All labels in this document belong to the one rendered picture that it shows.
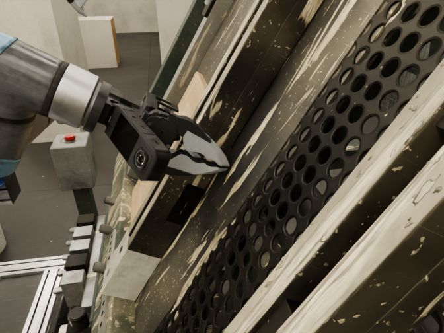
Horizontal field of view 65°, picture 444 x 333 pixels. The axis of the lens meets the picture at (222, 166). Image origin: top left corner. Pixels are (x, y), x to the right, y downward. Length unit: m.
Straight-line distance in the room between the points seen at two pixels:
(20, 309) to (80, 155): 0.78
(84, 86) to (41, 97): 0.05
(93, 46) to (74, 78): 5.61
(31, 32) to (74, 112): 2.94
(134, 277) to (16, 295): 1.19
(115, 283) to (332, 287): 0.57
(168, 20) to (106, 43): 1.59
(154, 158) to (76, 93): 0.13
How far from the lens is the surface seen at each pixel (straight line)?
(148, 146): 0.41
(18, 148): 0.54
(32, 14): 3.37
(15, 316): 1.80
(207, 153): 0.50
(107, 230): 1.00
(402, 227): 0.20
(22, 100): 0.48
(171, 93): 1.03
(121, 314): 0.76
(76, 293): 1.06
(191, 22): 1.23
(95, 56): 6.11
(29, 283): 1.90
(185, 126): 0.48
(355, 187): 0.23
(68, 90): 0.47
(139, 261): 0.70
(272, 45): 0.54
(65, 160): 1.35
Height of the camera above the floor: 1.49
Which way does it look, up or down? 31 degrees down
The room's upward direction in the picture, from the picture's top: straight up
